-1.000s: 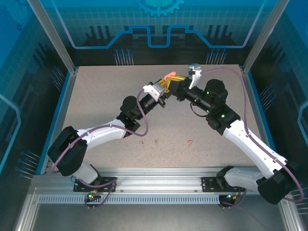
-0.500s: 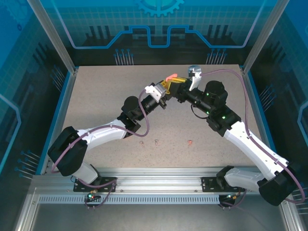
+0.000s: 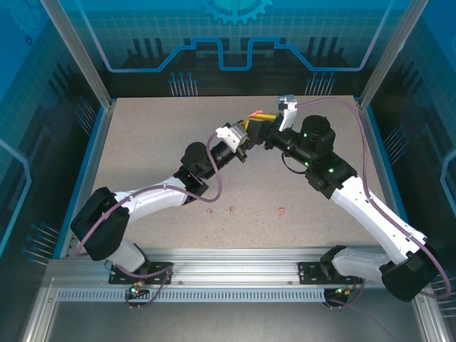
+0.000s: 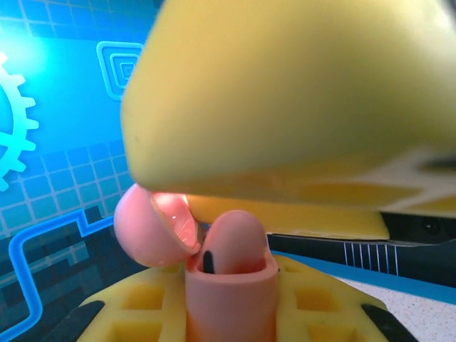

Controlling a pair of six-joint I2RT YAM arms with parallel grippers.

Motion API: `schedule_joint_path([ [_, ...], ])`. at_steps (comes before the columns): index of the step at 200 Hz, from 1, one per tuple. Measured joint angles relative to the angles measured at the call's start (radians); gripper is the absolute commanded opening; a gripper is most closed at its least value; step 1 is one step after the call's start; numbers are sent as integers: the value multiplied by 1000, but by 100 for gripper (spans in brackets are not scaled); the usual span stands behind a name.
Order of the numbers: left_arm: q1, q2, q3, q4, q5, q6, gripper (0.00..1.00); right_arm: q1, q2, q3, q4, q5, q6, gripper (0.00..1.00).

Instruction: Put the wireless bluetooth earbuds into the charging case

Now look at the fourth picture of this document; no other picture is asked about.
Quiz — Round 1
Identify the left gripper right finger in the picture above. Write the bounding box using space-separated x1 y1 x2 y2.
276 251 418 342

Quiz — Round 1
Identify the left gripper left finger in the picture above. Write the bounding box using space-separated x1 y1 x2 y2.
46 261 188 342

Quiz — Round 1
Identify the coral pink earbud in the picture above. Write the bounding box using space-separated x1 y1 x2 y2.
197 209 269 276

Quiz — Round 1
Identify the rectangular pink earbud case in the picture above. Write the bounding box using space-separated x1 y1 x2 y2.
113 184 279 342

